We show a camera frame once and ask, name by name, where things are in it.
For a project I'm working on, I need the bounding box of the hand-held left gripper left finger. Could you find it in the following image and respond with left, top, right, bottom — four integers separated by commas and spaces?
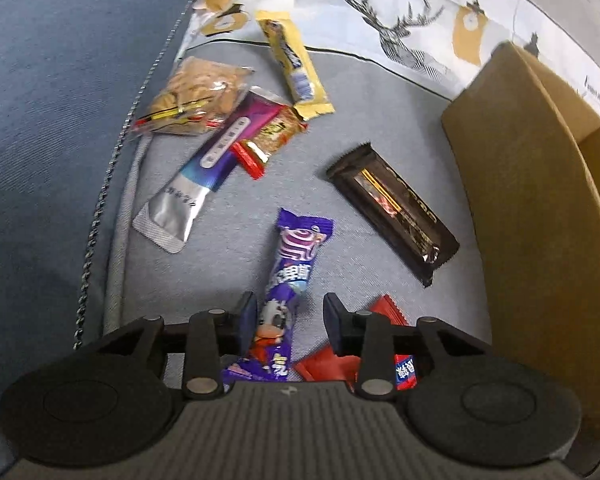
87, 291, 259, 401

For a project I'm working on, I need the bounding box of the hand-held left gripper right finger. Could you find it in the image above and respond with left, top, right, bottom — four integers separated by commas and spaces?
322, 292, 493, 398

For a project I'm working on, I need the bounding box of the purple candy packet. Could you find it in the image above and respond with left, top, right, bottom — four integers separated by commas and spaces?
221, 207, 336, 382

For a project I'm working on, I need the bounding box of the red and gold peanut candy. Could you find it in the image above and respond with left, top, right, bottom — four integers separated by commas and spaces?
230, 105, 308, 181

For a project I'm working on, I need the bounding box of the cardboard box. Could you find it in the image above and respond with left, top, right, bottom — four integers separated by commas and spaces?
441, 41, 600, 441

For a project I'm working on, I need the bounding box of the yellow snack bar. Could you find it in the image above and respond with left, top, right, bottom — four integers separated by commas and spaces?
255, 10, 336, 122

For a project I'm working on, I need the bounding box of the red snack packet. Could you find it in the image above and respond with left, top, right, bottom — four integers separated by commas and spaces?
294, 294, 421, 393

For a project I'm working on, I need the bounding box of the dark brown snack bar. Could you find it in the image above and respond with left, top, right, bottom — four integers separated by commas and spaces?
326, 142, 461, 288

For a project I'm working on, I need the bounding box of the purple and silver sachet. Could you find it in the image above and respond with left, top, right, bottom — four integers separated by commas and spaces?
131, 87, 286, 255

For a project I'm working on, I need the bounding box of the grey deer print blanket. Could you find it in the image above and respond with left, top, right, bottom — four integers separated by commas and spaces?
102, 0, 600, 391

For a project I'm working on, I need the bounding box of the clear cracker bag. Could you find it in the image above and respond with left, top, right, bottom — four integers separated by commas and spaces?
130, 56, 256, 137

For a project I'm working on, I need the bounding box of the blue sofa cushion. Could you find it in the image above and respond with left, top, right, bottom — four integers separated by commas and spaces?
0, 0, 201, 480

